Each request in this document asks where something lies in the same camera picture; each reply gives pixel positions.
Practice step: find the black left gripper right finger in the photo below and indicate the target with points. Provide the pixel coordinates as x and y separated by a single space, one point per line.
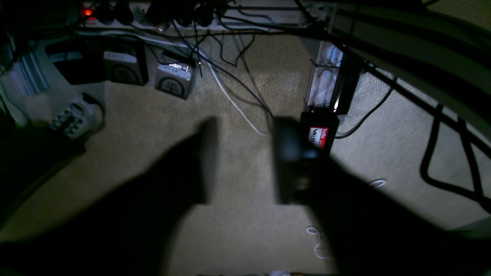
369 233

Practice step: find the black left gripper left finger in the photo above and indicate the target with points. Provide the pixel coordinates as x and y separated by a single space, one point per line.
128 232

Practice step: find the black box red label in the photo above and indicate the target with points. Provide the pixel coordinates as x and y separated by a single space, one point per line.
320 125

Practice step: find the white sneaker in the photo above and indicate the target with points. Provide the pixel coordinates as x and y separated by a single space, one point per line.
83 117

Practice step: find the grey power adapter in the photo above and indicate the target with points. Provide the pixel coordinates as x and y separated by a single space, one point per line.
175 76

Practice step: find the black power adapter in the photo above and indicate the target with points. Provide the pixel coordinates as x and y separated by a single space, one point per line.
94 59

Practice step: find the white power strip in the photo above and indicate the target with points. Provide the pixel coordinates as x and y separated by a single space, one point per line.
162 15

